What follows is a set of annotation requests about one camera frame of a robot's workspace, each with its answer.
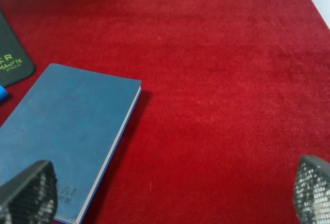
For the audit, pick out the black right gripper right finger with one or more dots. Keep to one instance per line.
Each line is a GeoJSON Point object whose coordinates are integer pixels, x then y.
{"type": "Point", "coordinates": [311, 190]}

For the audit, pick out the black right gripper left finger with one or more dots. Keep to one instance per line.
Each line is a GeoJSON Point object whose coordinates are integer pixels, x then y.
{"type": "Point", "coordinates": [30, 196]}

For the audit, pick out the blue BAAI notebook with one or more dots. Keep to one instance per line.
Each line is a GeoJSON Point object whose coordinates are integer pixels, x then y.
{"type": "Point", "coordinates": [75, 119]}

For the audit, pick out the white blue marker pen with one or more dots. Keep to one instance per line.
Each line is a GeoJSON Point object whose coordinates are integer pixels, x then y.
{"type": "Point", "coordinates": [3, 93]}

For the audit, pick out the black green Razer mouse pad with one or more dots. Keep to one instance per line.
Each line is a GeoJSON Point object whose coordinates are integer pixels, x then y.
{"type": "Point", "coordinates": [16, 65]}

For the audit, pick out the red table cloth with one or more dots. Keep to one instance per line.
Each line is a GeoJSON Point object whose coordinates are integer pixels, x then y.
{"type": "Point", "coordinates": [233, 93]}

